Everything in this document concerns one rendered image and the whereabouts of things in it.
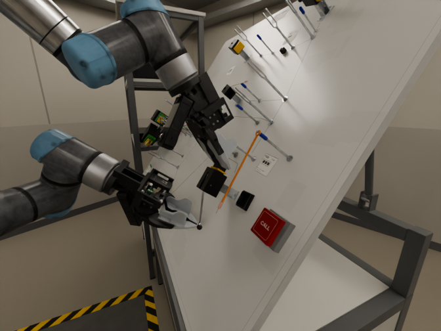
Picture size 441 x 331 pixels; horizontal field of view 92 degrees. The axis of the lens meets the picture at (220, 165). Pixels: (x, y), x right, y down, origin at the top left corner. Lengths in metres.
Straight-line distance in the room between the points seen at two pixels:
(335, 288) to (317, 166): 0.46
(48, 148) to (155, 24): 0.30
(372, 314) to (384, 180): 2.02
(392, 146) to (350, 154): 2.20
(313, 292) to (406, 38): 0.64
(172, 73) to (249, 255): 0.37
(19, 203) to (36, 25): 0.31
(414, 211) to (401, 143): 0.67
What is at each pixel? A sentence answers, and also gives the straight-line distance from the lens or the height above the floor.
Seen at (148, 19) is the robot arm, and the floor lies 1.46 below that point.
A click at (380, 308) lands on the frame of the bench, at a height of 0.80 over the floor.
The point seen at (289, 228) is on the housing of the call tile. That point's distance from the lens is 0.39.
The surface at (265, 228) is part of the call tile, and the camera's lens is 0.39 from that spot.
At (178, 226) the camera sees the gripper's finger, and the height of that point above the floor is 1.06.
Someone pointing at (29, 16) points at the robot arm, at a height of 1.46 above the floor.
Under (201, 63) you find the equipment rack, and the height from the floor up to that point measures 1.56.
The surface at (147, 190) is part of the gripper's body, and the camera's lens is 0.46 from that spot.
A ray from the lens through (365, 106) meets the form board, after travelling 0.46.
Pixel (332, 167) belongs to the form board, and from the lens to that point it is 0.41.
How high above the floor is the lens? 1.32
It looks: 17 degrees down
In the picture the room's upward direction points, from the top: straight up
